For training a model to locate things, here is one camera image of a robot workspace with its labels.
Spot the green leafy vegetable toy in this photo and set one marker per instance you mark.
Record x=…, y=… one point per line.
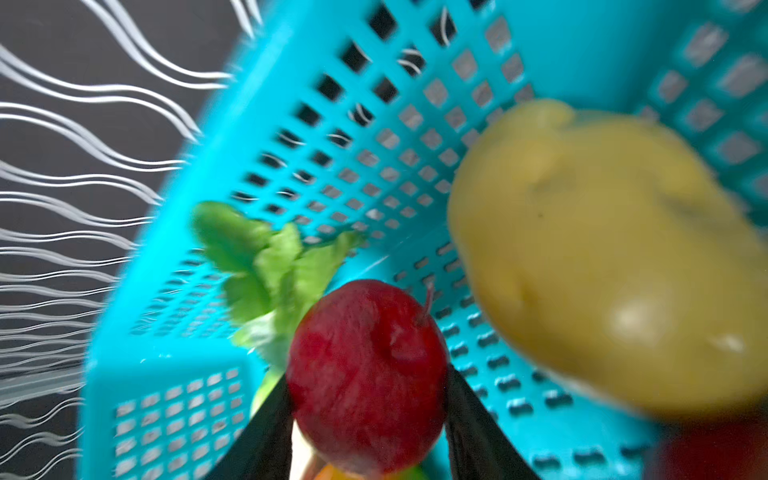
x=273, y=276

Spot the dark red apple toy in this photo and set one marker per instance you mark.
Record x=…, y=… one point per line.
x=367, y=375

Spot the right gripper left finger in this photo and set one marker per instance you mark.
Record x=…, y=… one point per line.
x=261, y=451

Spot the red orange tomato toy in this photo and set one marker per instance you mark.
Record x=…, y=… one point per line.
x=330, y=472

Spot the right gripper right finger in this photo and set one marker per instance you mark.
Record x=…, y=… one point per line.
x=478, y=448

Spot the teal plastic basket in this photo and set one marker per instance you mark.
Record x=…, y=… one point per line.
x=356, y=114

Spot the yellow potato toy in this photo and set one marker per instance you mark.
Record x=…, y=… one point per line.
x=600, y=248

